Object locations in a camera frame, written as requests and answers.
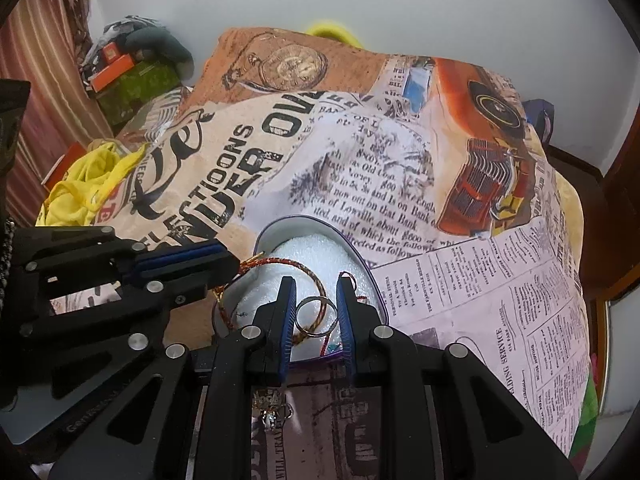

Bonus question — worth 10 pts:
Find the dark braided cord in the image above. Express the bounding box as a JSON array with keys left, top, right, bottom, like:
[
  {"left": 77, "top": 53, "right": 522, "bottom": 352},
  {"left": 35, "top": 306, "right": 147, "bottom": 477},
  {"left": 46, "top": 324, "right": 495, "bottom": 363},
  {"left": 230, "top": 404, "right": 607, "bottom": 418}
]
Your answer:
[{"left": 2, "top": 217, "right": 17, "bottom": 277}]

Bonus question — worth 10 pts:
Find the dark blue bag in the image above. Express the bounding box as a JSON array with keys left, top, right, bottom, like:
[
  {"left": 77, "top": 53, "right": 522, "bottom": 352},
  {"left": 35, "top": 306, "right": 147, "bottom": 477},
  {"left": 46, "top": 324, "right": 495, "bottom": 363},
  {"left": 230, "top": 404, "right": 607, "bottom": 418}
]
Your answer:
[{"left": 522, "top": 98, "right": 557, "bottom": 149}]

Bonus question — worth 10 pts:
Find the silver ring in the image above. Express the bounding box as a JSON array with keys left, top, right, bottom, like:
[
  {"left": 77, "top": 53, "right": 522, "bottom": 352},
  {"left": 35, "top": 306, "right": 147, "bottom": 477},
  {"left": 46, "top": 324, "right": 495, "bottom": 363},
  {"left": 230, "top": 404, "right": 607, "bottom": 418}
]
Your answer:
[{"left": 293, "top": 295, "right": 341, "bottom": 339}]

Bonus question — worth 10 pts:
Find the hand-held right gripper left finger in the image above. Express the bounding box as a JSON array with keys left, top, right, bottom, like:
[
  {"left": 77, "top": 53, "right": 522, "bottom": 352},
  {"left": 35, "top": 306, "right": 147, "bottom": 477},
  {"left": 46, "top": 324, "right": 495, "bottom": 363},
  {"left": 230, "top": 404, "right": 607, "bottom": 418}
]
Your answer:
[{"left": 47, "top": 276, "right": 298, "bottom": 480}]

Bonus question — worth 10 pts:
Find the printed blanket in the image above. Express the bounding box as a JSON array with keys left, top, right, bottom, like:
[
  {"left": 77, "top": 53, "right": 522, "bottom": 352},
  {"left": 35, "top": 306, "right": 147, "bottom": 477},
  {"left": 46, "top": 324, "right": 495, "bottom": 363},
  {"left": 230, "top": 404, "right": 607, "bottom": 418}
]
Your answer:
[{"left": 35, "top": 27, "right": 587, "bottom": 480}]

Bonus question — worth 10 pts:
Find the orange white box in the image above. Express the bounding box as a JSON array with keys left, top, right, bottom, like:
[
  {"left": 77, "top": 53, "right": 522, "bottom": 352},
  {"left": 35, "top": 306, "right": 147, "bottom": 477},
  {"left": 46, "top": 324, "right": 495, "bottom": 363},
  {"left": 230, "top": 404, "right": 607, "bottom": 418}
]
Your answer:
[{"left": 42, "top": 142, "right": 90, "bottom": 192}]

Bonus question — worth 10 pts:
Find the dark grey rolled cloth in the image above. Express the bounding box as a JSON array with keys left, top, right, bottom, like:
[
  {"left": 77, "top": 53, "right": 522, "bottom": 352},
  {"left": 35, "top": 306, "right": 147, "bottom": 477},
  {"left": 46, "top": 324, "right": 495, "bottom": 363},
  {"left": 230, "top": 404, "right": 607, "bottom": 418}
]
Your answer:
[{"left": 124, "top": 27, "right": 196, "bottom": 81}]

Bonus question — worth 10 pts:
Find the yellow round object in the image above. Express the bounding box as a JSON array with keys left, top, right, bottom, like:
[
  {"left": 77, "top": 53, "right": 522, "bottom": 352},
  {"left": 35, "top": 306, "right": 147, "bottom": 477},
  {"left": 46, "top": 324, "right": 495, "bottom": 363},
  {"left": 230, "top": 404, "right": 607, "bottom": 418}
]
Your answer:
[{"left": 304, "top": 19, "right": 364, "bottom": 49}]

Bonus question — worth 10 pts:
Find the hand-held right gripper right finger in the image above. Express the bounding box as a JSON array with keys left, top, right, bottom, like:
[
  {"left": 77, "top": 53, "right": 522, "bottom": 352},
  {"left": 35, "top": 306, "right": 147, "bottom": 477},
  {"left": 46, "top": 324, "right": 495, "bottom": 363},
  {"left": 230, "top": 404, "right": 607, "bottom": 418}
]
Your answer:
[{"left": 336, "top": 272, "right": 577, "bottom": 480}]

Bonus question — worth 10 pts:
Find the striped brown curtain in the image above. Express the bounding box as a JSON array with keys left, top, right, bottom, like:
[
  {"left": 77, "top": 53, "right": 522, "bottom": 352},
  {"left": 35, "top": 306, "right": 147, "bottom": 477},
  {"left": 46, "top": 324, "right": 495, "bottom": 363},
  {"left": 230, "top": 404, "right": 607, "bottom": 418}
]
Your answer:
[{"left": 0, "top": 0, "right": 95, "bottom": 213}]

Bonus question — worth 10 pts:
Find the orange black box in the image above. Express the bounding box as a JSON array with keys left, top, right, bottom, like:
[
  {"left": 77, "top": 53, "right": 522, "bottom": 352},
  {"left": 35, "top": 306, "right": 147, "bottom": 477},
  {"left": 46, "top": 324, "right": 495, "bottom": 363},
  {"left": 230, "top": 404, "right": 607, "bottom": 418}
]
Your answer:
[{"left": 81, "top": 42, "right": 137, "bottom": 94}]

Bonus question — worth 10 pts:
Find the green box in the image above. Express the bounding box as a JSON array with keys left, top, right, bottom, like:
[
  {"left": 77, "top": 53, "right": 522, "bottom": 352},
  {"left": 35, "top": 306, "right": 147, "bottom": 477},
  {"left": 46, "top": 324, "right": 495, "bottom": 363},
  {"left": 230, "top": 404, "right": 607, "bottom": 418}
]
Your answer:
[{"left": 94, "top": 59, "right": 182, "bottom": 127}]

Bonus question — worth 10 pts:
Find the green red cloth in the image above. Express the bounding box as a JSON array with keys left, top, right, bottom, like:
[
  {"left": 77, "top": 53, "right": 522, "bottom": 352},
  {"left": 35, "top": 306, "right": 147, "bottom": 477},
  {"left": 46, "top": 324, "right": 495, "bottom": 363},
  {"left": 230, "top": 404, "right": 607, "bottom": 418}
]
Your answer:
[{"left": 579, "top": 354, "right": 602, "bottom": 417}]

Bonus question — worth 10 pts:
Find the wooden bed frame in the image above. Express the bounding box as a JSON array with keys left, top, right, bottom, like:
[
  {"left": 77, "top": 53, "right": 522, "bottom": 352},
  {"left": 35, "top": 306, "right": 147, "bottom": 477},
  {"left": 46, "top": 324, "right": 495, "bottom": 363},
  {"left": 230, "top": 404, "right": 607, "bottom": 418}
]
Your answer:
[{"left": 546, "top": 144, "right": 640, "bottom": 413}]

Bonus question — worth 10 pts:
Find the black white patterned cloth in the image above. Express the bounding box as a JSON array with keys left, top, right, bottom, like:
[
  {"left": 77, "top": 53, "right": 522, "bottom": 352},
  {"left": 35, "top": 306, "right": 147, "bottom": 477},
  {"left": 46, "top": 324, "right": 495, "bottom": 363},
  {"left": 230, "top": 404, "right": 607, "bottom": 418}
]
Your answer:
[{"left": 81, "top": 15, "right": 162, "bottom": 69}]

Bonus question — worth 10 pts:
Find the striped cream bedsheet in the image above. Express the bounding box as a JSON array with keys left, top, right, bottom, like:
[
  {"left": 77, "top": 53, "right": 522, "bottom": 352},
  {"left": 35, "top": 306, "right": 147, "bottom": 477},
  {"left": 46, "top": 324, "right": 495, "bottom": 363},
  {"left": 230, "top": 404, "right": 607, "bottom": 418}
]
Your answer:
[{"left": 112, "top": 85, "right": 199, "bottom": 149}]

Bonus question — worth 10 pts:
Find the yellow cloth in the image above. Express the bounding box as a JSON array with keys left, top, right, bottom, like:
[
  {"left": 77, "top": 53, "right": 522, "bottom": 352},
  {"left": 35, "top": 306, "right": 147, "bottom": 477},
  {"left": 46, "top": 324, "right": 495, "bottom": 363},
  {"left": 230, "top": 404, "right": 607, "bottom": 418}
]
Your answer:
[{"left": 34, "top": 139, "right": 152, "bottom": 229}]

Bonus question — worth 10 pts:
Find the red gold thread bracelet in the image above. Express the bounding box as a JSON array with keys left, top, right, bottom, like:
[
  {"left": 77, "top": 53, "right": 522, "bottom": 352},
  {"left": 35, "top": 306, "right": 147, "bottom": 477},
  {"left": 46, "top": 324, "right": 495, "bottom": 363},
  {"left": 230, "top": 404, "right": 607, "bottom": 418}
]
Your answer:
[{"left": 214, "top": 255, "right": 332, "bottom": 347}]

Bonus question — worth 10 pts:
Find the silver charm jewelry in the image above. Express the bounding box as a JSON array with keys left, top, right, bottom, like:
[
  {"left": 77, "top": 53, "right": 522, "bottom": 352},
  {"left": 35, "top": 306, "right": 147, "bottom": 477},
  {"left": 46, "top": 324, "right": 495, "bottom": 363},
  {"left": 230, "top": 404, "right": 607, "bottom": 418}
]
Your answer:
[{"left": 251, "top": 386, "right": 294, "bottom": 432}]

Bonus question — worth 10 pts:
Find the heart-shaped metal tin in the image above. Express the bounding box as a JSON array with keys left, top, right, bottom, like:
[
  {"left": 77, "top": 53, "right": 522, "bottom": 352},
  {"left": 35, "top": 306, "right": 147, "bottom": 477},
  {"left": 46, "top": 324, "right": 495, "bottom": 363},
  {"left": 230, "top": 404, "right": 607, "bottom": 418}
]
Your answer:
[{"left": 212, "top": 215, "right": 392, "bottom": 367}]

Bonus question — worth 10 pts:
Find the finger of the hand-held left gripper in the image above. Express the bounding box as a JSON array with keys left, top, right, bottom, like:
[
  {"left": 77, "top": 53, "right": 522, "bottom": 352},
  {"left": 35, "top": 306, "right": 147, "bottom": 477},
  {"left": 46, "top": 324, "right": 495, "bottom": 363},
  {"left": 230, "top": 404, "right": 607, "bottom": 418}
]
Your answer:
[
  {"left": 0, "top": 252, "right": 242, "bottom": 407},
  {"left": 10, "top": 225, "right": 230, "bottom": 292}
]

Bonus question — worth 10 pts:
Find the grey flat object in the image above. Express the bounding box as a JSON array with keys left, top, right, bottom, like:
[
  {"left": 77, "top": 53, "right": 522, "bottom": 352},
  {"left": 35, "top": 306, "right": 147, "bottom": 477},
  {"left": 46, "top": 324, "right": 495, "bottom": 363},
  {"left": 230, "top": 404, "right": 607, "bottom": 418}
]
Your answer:
[{"left": 9, "top": 389, "right": 72, "bottom": 447}]

